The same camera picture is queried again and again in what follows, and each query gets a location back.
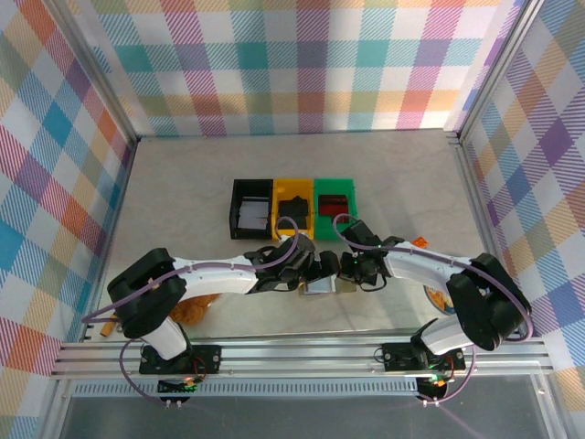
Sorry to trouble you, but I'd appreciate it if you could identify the grey card holder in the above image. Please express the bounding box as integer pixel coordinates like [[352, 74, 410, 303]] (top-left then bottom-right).
[[295, 277, 358, 299]]

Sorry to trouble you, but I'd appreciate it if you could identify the white cards stack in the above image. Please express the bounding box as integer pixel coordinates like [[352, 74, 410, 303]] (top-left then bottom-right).
[[237, 196, 269, 230]]

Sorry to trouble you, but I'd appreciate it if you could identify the black cards stack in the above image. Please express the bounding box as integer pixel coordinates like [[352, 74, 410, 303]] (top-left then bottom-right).
[[277, 195, 312, 229]]

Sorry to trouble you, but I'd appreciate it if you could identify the red cards stack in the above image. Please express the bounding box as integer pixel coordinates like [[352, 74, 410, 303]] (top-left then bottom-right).
[[317, 194, 351, 220]]

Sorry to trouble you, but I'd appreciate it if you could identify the round cartoon coaster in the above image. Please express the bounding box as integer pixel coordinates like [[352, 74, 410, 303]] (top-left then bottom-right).
[[422, 279, 458, 316]]

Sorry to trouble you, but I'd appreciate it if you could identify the black plastic bin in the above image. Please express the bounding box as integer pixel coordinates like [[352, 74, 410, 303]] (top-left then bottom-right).
[[229, 177, 275, 241]]

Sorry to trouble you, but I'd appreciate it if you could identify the orange plush toy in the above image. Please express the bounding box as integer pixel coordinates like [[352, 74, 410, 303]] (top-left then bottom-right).
[[171, 292, 221, 327]]

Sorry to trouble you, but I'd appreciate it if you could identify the yellow plastic bin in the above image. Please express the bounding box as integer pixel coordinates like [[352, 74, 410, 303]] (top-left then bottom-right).
[[271, 177, 316, 241]]

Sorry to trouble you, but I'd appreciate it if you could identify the green plastic bin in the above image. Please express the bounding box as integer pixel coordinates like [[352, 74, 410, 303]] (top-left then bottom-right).
[[313, 177, 358, 241]]

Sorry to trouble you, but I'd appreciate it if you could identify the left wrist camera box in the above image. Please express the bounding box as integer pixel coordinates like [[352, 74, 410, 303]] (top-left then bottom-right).
[[272, 236, 317, 275]]

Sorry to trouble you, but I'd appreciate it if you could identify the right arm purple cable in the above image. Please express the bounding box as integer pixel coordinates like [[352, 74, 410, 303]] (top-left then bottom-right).
[[332, 212, 536, 406]]

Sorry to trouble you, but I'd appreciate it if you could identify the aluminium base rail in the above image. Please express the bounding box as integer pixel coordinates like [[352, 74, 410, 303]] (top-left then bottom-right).
[[49, 337, 555, 380]]

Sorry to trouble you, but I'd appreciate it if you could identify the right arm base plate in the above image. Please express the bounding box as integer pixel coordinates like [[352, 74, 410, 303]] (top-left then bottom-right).
[[381, 340, 467, 372]]

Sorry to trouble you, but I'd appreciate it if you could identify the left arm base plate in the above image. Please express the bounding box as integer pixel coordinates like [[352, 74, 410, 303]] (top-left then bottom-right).
[[138, 343, 223, 375]]

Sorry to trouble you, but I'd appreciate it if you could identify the grey slotted cable duct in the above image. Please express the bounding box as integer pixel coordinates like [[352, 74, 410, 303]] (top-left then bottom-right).
[[71, 381, 422, 400]]

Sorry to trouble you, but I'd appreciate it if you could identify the aluminium side rail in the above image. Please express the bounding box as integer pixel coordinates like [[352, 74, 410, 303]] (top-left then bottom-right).
[[80, 135, 141, 343], [454, 131, 527, 337]]

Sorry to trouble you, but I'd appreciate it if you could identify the aluminium frame post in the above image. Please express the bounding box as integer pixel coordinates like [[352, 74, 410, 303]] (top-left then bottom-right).
[[454, 0, 549, 144], [43, 0, 141, 141]]

